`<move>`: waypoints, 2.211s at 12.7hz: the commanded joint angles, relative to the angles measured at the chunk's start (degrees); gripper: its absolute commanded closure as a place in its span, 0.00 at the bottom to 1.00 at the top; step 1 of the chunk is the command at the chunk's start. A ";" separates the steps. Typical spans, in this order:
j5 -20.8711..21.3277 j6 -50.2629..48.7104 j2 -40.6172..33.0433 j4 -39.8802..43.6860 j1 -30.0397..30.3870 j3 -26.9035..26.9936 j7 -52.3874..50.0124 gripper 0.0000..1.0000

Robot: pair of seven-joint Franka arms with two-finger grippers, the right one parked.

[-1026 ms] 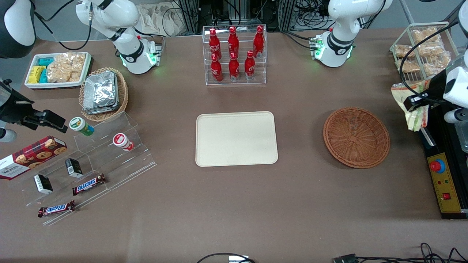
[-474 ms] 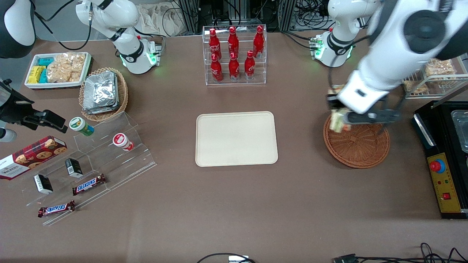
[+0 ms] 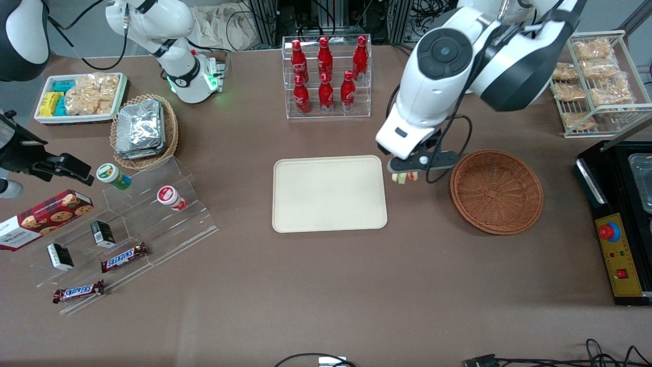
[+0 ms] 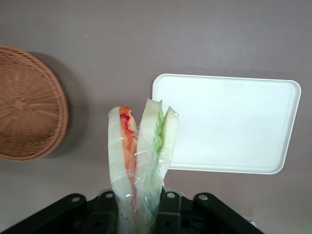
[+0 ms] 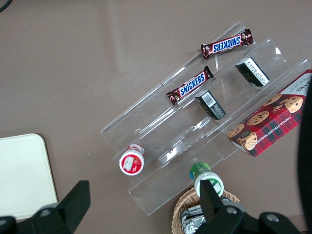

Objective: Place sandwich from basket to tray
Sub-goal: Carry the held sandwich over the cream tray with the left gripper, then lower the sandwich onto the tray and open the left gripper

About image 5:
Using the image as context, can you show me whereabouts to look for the light wicker basket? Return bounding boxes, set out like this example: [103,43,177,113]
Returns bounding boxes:
[172,187,241,234]

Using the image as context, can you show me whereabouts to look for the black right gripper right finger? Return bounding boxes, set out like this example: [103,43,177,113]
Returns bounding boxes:
[199,180,223,224]

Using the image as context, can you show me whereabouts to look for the small black box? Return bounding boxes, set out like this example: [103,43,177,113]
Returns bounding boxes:
[195,90,227,121]
[234,57,271,87]

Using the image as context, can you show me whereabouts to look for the Snickers chocolate bar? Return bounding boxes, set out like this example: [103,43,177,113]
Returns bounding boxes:
[166,65,215,106]
[200,28,253,60]

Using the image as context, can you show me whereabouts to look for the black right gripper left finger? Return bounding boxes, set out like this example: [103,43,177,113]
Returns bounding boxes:
[57,180,91,234]

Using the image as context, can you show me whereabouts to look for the red tartan cookie box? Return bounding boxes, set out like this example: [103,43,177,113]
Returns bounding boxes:
[226,69,312,158]

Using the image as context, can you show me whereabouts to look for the green lidded cup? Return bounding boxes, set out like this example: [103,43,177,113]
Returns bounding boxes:
[189,161,223,198]

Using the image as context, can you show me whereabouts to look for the clear acrylic stepped display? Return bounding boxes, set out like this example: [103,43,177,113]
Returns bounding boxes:
[100,21,312,216]

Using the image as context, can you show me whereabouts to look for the silver foil packs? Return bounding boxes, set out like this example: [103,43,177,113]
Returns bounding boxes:
[179,204,208,234]

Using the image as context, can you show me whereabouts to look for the cream plastic tray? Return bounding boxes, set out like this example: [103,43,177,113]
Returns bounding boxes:
[0,133,59,220]

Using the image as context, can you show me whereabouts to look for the red lidded cup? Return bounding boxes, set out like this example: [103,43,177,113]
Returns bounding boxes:
[118,143,146,176]

